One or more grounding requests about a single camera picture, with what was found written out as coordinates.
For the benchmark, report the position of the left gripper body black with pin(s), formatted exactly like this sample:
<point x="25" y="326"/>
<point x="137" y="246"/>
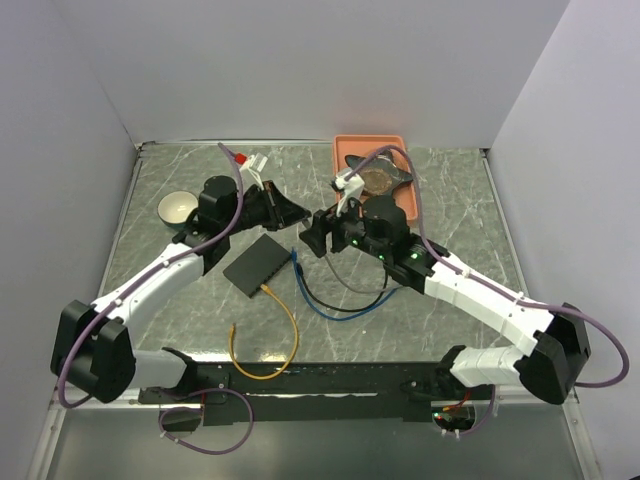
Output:
<point x="258" y="210"/>

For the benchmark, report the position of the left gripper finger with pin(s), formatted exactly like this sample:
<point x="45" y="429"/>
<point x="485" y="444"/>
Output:
<point x="279" y="226"/>
<point x="284" y="209"/>

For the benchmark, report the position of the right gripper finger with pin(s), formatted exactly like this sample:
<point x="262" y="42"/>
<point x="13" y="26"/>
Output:
<point x="325" y="219"/>
<point x="316" y="240"/>

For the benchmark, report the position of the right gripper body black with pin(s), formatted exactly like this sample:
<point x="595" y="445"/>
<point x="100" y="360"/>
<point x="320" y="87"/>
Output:
<point x="353" y="224"/>

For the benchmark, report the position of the black network switch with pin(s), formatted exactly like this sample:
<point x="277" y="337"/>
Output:
<point x="257" y="265"/>

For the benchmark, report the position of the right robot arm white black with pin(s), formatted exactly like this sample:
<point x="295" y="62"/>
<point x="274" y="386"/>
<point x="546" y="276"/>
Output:
<point x="548" y="348"/>

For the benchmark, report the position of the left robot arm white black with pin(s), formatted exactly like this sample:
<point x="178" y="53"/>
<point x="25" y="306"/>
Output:
<point x="94" y="349"/>

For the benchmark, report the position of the dark blue star dish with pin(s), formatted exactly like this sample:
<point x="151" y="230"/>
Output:
<point x="406" y="177"/>

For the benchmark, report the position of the orange plastic tray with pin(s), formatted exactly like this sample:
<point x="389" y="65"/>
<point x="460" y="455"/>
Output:
<point x="348" y="148"/>

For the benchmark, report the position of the white ceramic bowl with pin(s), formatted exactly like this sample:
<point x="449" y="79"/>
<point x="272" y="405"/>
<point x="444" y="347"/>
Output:
<point x="174" y="208"/>

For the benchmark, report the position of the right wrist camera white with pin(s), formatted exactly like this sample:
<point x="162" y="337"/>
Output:
<point x="348" y="185"/>

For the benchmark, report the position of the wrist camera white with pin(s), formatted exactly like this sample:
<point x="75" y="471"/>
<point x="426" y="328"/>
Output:
<point x="348" y="185"/>
<point x="251" y="168"/>

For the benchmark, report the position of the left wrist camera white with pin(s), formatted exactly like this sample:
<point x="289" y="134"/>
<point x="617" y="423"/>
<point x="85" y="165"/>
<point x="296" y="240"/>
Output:
<point x="251" y="168"/>

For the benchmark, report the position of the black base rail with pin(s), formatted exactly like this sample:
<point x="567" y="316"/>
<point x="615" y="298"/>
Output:
<point x="308" y="391"/>

